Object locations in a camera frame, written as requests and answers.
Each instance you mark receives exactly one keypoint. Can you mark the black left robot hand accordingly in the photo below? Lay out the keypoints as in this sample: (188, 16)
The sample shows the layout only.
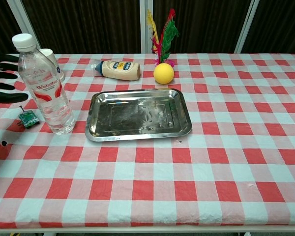
(5, 97)

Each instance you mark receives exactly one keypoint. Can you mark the transparent plastic water bottle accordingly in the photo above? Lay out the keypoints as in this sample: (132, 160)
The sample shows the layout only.
(45, 88)

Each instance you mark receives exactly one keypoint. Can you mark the mayonnaise squeeze bottle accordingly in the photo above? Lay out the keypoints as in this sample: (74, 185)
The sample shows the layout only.
(121, 69)

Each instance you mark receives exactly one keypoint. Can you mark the stainless steel rectangular tray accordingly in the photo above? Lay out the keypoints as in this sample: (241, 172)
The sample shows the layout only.
(137, 115)

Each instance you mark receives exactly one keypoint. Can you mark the small green toy tank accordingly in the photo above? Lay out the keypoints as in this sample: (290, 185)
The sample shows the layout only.
(28, 119)

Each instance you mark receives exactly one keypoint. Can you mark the white paper cup leaf print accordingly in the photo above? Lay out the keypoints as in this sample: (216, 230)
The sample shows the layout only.
(56, 66)

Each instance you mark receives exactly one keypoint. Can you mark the yellow ball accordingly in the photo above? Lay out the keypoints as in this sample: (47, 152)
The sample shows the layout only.
(164, 73)

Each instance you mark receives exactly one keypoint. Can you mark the red white checkered tablecloth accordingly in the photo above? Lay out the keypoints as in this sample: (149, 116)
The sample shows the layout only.
(162, 157)

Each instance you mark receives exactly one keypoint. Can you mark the colourful feather shuttlecock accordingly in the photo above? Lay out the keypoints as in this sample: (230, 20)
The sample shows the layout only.
(166, 37)

